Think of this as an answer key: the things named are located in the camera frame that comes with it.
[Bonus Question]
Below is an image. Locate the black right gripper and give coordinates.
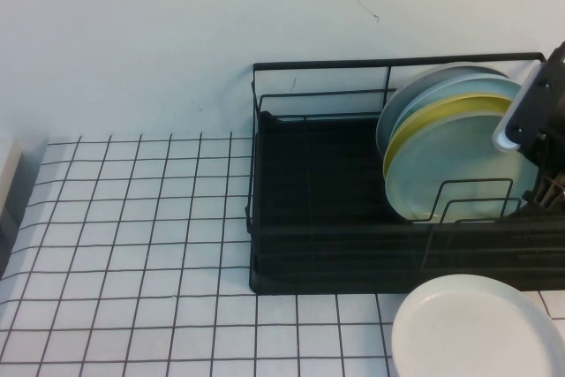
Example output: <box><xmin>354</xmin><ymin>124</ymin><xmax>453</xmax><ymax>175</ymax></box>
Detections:
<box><xmin>519</xmin><ymin>85</ymin><xmax>565</xmax><ymax>211</ymax></box>

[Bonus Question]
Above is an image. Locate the mint green plate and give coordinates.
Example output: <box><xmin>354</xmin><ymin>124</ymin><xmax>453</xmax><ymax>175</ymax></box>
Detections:
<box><xmin>384</xmin><ymin>112</ymin><xmax>543</xmax><ymax>224</ymax></box>

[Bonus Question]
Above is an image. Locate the yellow plate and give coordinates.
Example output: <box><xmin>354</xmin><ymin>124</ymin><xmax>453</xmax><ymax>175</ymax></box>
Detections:
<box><xmin>381</xmin><ymin>93</ymin><xmax>518</xmax><ymax>186</ymax></box>

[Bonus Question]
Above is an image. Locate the light blue plate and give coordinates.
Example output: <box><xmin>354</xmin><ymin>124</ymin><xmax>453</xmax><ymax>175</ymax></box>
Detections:
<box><xmin>394</xmin><ymin>76</ymin><xmax>525</xmax><ymax>132</ymax></box>

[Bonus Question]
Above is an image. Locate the white plate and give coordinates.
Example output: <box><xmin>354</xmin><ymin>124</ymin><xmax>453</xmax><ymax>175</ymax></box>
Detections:
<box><xmin>390</xmin><ymin>274</ymin><xmax>565</xmax><ymax>377</ymax></box>

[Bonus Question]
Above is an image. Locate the grey plate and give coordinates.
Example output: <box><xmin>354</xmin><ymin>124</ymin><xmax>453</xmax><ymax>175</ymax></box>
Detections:
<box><xmin>374</xmin><ymin>63</ymin><xmax>509</xmax><ymax>156</ymax></box>

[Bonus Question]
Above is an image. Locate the white black-grid tablecloth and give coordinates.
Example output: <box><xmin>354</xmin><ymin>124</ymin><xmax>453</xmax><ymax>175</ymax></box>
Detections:
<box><xmin>0</xmin><ymin>132</ymin><xmax>565</xmax><ymax>377</ymax></box>

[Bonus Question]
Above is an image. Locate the beige rectangular block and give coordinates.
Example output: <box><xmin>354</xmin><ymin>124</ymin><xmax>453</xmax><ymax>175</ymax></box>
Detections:
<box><xmin>0</xmin><ymin>137</ymin><xmax>23</xmax><ymax>223</ymax></box>

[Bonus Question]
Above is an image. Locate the white-edged black wrist camera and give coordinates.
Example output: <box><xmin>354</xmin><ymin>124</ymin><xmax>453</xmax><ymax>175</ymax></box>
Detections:
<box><xmin>492</xmin><ymin>41</ymin><xmax>565</xmax><ymax>152</ymax></box>

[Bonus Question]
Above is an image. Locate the black wire dish rack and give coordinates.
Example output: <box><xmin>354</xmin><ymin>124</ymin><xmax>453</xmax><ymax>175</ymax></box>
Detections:
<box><xmin>244</xmin><ymin>51</ymin><xmax>565</xmax><ymax>294</ymax></box>

